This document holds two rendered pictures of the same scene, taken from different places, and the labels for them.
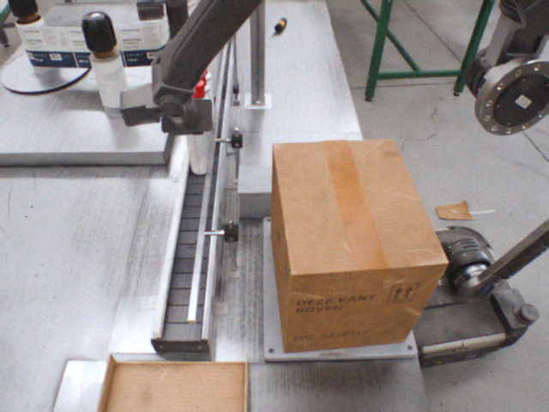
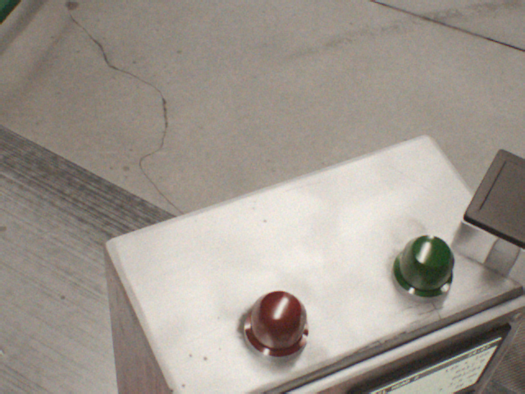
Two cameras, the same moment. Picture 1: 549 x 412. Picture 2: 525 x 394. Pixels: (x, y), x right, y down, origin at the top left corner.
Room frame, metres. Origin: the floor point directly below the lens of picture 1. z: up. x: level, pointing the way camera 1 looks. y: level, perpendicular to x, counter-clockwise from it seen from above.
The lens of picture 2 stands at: (1.22, 0.34, 1.81)
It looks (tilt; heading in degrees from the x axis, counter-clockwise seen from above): 53 degrees down; 296
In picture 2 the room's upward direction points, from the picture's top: 8 degrees clockwise
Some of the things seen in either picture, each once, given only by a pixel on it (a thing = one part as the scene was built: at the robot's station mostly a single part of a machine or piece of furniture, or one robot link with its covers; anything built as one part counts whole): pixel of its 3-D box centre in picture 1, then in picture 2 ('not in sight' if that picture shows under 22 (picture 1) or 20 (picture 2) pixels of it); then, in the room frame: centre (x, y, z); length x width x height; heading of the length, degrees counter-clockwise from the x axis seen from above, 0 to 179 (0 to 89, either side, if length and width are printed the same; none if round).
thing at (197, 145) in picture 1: (196, 137); not in sight; (0.83, 0.19, 0.98); 0.05 x 0.05 x 0.20
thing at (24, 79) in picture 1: (46, 69); not in sight; (1.32, 0.82, 0.89); 0.31 x 0.31 x 0.01
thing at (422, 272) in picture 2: not in sight; (426, 263); (1.25, 0.11, 1.49); 0.03 x 0.03 x 0.02
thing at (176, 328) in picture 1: (213, 100); not in sight; (1.18, 0.21, 0.86); 1.65 x 0.08 x 0.04; 2
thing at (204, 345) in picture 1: (213, 102); not in sight; (1.18, 0.21, 0.85); 1.65 x 0.11 x 0.05; 2
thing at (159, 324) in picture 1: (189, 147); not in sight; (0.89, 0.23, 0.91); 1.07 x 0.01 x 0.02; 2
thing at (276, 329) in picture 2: not in sight; (278, 319); (1.29, 0.17, 1.49); 0.03 x 0.03 x 0.02
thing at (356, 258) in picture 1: (340, 245); not in sight; (0.51, -0.13, 0.99); 0.30 x 0.24 x 0.27; 7
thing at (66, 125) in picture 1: (87, 82); not in sight; (1.28, 0.66, 0.86); 0.80 x 0.67 x 0.05; 2
